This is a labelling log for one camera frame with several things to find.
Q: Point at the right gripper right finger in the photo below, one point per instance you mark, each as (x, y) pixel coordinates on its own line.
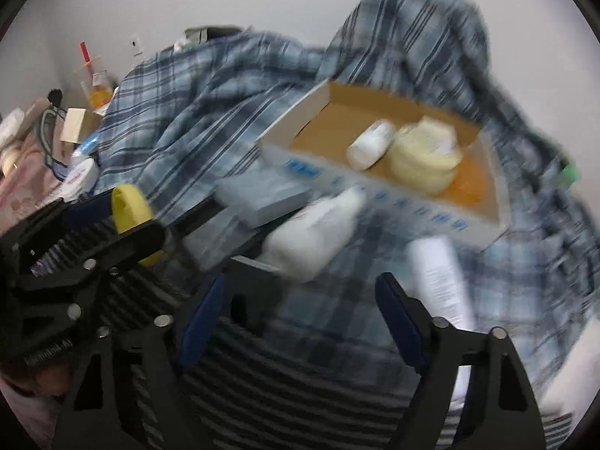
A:
(500, 410)

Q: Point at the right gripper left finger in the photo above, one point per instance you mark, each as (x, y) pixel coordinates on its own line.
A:
(99, 410)

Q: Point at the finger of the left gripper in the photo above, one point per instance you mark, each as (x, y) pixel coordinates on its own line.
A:
(124, 250)
(45, 227)

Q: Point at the yellow round lid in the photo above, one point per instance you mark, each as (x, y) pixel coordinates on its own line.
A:
(130, 208)

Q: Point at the white lotion tube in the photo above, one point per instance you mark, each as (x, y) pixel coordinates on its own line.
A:
(439, 281)

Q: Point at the grey blue carton box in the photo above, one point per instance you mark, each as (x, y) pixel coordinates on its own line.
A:
(261, 196)

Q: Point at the large white plastic bottle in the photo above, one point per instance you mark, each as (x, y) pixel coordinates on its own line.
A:
(301, 247)

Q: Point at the cream round tin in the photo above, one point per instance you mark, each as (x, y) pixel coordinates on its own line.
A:
(425, 155)

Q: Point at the small white pill bottle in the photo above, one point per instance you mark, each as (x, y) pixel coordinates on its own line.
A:
(371, 145)

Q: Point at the black square frame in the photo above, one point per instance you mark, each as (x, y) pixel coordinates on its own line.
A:
(209, 234)

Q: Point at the person left hand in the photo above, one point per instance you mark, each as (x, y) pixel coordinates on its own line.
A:
(51, 381)

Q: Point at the white round jar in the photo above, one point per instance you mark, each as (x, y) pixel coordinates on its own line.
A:
(80, 180)

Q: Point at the pink floral fabric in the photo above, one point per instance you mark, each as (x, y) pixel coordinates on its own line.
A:
(26, 180)

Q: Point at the small wooden box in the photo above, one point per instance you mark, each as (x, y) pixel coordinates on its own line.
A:
(79, 124)

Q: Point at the plastic cup with red straw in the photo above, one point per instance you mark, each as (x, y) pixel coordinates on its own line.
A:
(93, 79)

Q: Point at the striped grey cloth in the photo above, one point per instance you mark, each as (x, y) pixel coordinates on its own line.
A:
(325, 374)

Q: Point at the blue plaid shirt cloth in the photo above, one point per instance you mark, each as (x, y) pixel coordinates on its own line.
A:
(183, 120)

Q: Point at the white cardboard tray box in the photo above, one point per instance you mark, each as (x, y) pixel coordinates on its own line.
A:
(309, 142)

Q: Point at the green tissue pack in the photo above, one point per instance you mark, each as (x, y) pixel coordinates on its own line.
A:
(569, 174)

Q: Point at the wall socket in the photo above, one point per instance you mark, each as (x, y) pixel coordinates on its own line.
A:
(135, 46)

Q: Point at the grey box at wall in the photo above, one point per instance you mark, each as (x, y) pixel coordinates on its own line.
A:
(199, 35)

